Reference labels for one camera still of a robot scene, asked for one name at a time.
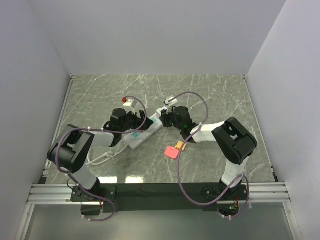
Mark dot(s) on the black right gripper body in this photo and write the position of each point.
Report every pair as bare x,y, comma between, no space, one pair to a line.
169,119

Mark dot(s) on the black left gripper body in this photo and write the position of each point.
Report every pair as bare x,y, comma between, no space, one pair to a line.
132,121

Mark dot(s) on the white power strip colourful sockets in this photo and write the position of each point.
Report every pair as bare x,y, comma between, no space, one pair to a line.
135,139

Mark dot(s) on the yellow charger plug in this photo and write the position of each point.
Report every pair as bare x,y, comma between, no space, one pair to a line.
180,146

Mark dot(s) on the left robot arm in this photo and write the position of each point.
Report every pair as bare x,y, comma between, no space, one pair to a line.
71,148

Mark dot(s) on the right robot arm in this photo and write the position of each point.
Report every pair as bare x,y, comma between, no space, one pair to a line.
235,141

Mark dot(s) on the pink charger plug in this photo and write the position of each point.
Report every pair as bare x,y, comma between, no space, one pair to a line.
171,152

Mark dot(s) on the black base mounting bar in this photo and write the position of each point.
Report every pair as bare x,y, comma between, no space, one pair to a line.
155,197

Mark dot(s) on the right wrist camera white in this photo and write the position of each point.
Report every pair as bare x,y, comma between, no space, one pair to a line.
170,101

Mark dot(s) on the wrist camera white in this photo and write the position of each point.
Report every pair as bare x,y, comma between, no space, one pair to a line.
128,103
170,101

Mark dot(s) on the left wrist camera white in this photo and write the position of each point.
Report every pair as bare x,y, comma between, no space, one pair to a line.
128,103

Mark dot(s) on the aluminium frame rail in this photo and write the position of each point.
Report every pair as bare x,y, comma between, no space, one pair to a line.
45,194

